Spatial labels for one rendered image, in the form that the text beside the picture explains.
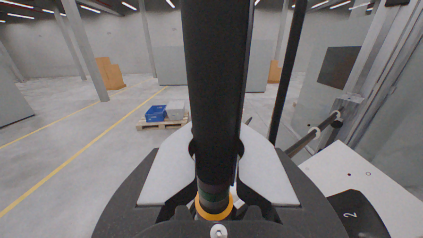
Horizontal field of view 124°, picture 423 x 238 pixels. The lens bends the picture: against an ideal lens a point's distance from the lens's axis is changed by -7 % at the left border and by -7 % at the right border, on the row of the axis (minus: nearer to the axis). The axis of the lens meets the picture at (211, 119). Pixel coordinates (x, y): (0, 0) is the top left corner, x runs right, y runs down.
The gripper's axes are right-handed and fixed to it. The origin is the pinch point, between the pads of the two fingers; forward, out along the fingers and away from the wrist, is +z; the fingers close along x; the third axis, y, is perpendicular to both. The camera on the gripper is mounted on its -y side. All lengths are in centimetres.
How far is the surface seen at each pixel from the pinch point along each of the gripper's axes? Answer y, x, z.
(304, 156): 67, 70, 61
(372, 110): 16, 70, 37
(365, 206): 15.3, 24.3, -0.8
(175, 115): 131, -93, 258
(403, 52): -7, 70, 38
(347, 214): 16.7, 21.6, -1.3
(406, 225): 24.6, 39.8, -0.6
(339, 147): 22, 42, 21
